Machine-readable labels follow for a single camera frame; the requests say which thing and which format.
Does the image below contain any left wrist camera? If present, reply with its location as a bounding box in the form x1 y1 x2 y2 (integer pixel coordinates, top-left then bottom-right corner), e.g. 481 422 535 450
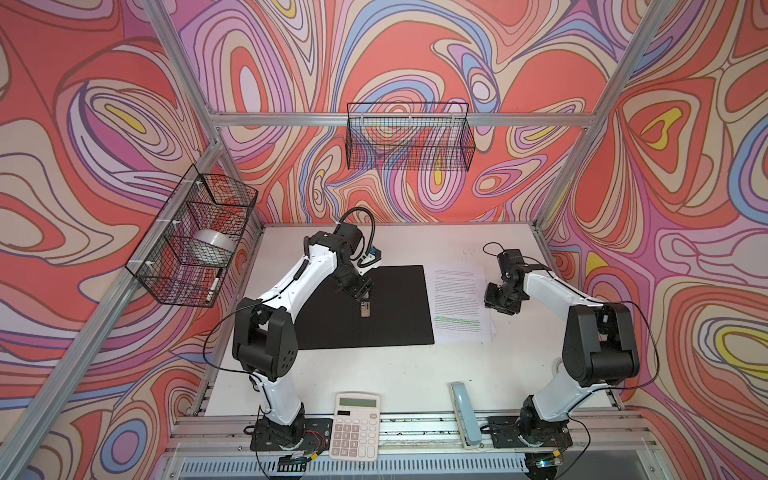
357 247 382 275

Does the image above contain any stack of printed papers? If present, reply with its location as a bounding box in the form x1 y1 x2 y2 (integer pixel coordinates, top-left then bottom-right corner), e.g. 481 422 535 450
424 262 495 345

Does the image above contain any black wire basket left wall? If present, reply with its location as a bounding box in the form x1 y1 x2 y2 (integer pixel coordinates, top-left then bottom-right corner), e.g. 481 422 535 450
125 166 258 308

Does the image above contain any black wire basket wall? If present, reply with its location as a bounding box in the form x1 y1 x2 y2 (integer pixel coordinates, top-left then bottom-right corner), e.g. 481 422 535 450
125 166 258 308
345 100 476 172

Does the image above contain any blue file folder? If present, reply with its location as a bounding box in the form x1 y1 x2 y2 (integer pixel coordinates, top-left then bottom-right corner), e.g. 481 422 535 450
294 265 435 350

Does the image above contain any white tape roll in basket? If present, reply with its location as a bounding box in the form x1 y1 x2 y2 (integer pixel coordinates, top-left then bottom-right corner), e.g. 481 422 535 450
188 229 236 268

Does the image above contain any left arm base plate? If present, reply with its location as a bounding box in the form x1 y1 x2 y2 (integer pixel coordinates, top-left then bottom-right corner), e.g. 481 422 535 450
243 417 333 453

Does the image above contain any white marker in basket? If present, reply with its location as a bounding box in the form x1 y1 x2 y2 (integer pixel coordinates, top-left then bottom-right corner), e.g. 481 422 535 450
205 277 220 304

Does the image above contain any black wire basket back wall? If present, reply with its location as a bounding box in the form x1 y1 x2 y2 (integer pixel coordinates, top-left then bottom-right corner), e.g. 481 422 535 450
345 100 476 172

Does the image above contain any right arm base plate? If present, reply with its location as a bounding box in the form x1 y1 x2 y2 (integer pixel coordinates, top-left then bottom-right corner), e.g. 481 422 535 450
480 416 573 450

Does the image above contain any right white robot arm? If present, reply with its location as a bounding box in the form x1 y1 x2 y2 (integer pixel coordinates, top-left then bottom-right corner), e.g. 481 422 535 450
484 248 640 430

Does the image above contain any white desk calculator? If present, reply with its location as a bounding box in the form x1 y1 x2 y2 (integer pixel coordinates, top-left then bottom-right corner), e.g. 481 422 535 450
329 392 381 462

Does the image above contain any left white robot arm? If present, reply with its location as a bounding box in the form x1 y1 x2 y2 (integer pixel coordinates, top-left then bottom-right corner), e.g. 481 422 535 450
232 222 382 429

